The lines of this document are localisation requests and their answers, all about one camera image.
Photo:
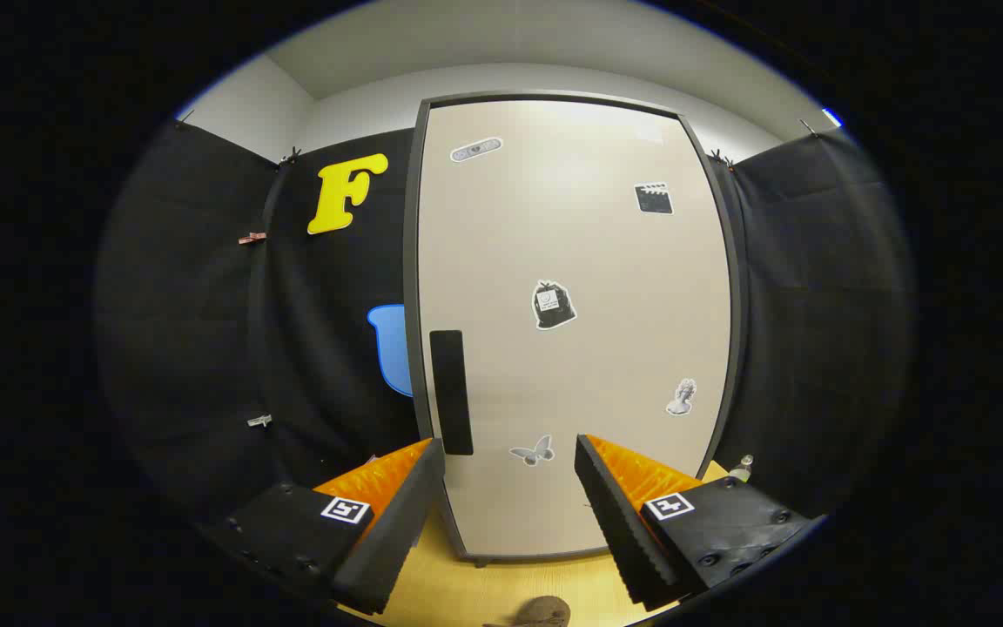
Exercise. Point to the grey shoe cabinet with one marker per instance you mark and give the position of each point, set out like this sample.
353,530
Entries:
413,261

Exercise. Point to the red clip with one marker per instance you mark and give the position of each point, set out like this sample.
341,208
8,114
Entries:
252,237

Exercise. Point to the silver clip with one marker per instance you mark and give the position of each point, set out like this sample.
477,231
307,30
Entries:
259,421

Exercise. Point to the green drink bottle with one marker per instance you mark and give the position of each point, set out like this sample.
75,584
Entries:
743,468

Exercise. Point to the black clip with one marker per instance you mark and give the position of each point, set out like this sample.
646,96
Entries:
292,157
184,116
719,158
808,128

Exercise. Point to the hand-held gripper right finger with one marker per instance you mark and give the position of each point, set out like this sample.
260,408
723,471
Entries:
619,522

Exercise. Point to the brown fuzzy shoe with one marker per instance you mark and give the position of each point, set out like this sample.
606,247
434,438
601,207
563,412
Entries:
545,612

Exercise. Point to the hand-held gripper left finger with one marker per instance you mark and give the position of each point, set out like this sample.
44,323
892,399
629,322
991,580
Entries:
397,531

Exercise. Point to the black backdrop cloth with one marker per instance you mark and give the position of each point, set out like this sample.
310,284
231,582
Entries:
205,305

